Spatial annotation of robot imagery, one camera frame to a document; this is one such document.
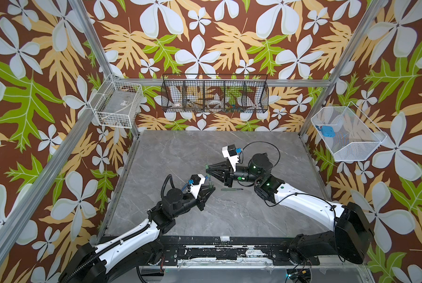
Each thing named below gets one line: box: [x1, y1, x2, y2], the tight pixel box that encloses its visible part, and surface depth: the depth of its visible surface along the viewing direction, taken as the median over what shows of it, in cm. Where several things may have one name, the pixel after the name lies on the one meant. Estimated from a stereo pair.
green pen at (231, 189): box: [221, 188, 244, 192], surface depth 96 cm
